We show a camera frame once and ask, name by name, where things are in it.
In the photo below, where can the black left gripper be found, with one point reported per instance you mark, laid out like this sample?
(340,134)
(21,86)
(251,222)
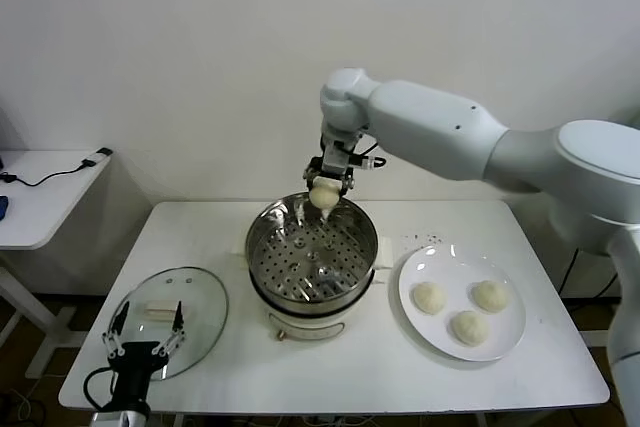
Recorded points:
(135,367)

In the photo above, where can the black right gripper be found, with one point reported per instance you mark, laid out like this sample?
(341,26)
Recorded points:
(335,174)

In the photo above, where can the white steamed baozi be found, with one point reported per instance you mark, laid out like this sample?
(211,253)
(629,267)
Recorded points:
(470,329)
(322,195)
(428,298)
(491,295)

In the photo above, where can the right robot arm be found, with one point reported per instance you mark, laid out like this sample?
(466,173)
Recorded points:
(425,122)

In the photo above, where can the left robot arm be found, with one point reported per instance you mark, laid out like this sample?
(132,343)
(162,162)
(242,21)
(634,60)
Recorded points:
(120,419)

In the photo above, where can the stainless steel steamer basket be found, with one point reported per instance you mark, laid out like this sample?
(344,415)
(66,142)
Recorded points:
(360,242)

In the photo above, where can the white round plate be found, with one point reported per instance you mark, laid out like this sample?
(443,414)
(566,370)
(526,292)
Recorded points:
(450,267)

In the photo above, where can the white electric cooking pot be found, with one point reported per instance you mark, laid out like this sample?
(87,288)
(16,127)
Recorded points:
(310,327)

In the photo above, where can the white side table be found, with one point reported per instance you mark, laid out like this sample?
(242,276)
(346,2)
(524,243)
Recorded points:
(50,207)

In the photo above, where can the blue small device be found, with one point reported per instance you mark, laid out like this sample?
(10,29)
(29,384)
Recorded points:
(3,208)

